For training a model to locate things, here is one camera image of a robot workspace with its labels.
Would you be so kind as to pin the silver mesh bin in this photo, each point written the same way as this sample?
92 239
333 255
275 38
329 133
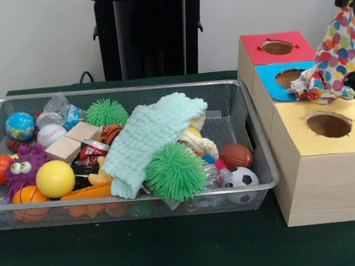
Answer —
140 203

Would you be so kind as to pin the purple furry monster toy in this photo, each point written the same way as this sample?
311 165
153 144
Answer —
24 169

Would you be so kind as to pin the yellow smooth ball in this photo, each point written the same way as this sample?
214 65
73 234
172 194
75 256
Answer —
55 179

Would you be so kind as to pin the dark green table cloth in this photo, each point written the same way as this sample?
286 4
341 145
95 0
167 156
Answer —
146 257

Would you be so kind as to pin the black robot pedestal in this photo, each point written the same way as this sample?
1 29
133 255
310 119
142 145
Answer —
151 31

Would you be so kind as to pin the blue globe ball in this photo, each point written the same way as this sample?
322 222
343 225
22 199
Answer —
20 126

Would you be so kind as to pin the wooden box with three holes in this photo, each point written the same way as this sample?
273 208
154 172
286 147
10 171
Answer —
323 187

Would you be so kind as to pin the colourful polka dot cloth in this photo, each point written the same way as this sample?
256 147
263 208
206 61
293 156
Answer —
335 59

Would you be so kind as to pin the light blue cloth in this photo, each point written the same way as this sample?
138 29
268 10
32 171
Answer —
146 136

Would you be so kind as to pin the white toy baseball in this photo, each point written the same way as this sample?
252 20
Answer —
51 135

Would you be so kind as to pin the brown toy football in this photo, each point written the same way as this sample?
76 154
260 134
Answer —
236 156

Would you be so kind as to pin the cream knitted cloth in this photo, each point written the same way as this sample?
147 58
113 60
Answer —
204 143

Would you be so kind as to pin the green spiky rubber ball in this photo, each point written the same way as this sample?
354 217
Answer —
107 112
175 171

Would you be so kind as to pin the orange toy basketball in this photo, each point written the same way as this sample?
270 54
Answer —
30 195

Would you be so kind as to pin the black and white soccer ball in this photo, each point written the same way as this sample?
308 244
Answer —
242 178

